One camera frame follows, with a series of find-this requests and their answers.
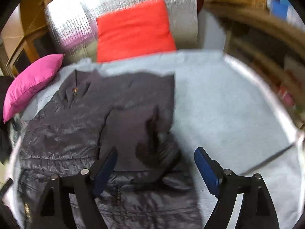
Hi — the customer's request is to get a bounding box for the black clothes pile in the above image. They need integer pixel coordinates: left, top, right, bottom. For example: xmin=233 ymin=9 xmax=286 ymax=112
xmin=0 ymin=76 xmax=14 ymax=164

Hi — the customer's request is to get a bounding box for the light blue bed blanket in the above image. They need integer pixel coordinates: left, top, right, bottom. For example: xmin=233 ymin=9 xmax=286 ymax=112
xmin=14 ymin=50 xmax=304 ymax=228

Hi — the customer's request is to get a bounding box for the pink pillow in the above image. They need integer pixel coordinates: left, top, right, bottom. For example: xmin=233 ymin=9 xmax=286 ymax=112
xmin=3 ymin=54 xmax=64 ymax=123

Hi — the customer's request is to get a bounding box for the wooden shelf unit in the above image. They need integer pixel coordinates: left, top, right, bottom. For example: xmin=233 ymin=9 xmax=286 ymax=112
xmin=204 ymin=4 xmax=304 ymax=130

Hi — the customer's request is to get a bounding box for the wooden cabinet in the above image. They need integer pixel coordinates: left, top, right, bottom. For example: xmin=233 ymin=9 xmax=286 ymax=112
xmin=1 ymin=0 xmax=57 ymax=77

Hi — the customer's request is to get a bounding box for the silver quilted headboard mat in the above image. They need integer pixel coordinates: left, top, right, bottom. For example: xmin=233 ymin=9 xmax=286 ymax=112
xmin=45 ymin=0 xmax=198 ymax=63

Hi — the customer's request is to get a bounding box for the red cushion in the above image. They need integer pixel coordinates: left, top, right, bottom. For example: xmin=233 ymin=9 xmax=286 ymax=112
xmin=96 ymin=0 xmax=176 ymax=63

